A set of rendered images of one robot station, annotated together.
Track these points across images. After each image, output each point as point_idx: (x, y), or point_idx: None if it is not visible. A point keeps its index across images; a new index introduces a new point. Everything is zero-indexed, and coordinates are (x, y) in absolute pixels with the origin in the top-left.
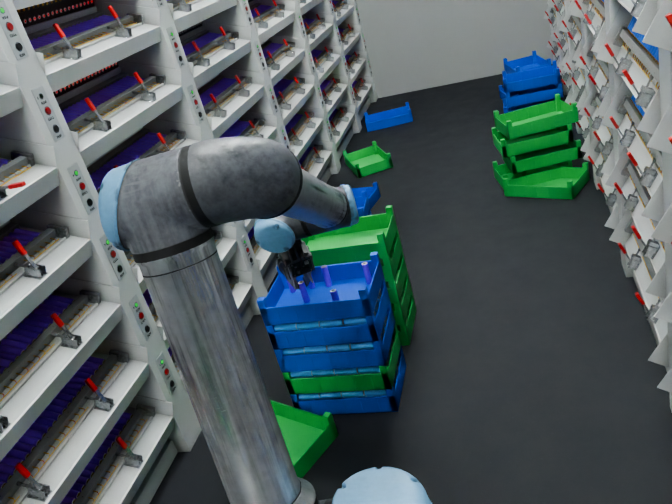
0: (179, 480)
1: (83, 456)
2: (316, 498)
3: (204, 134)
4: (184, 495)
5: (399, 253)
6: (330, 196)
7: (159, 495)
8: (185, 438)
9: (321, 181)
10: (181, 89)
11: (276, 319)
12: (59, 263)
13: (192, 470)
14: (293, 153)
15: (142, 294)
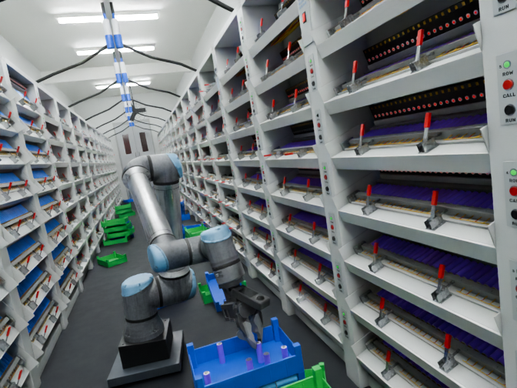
0: (331, 362)
1: (302, 277)
2: (159, 275)
3: (512, 247)
4: (317, 359)
5: None
6: (140, 219)
7: (332, 354)
8: (346, 366)
9: (140, 209)
10: (489, 158)
11: (268, 337)
12: (311, 202)
13: (329, 369)
14: (123, 175)
15: (344, 269)
